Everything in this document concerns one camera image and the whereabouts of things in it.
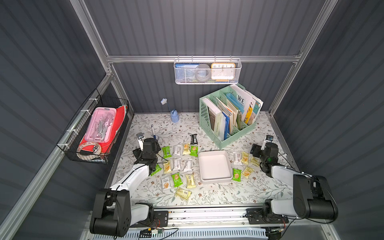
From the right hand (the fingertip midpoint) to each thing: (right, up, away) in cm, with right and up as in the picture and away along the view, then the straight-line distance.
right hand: (263, 146), depth 92 cm
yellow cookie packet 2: (-60, -13, -2) cm, 61 cm away
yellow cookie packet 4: (-49, -25, -11) cm, 56 cm away
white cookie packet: (-54, -10, 0) cm, 55 cm away
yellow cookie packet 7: (-11, -15, -3) cm, 19 cm away
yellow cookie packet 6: (-5, -9, 0) cm, 11 cm away
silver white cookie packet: (-59, -20, -7) cm, 63 cm away
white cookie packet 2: (-47, -12, -1) cm, 48 cm away
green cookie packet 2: (-43, -4, +6) cm, 44 cm away
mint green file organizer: (-35, +13, +8) cm, 38 cm away
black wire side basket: (-94, +9, -28) cm, 99 cm away
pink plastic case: (-89, +13, -19) cm, 92 cm away
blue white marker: (-72, +5, +14) cm, 73 cm away
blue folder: (-23, +12, 0) cm, 26 cm away
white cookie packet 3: (-16, -8, +2) cm, 18 cm away
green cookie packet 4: (-53, -19, -7) cm, 57 cm away
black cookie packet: (-43, +3, +10) cm, 45 cm away
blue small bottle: (-58, +22, +17) cm, 65 cm away
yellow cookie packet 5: (-11, -8, +2) cm, 14 cm away
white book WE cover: (-12, +30, +2) cm, 32 cm away
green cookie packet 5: (-18, -16, -5) cm, 25 cm away
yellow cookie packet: (-48, -3, +7) cm, 49 cm away
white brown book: (-31, +18, -5) cm, 36 cm away
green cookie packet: (-62, -4, +5) cm, 62 cm away
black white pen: (+15, -7, +4) cm, 17 cm away
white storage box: (-31, -13, 0) cm, 33 cm away
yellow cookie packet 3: (-45, -19, -7) cm, 50 cm away
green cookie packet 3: (-65, -14, -3) cm, 67 cm away
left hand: (-73, +1, -5) cm, 73 cm away
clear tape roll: (-86, 0, -26) cm, 90 cm away
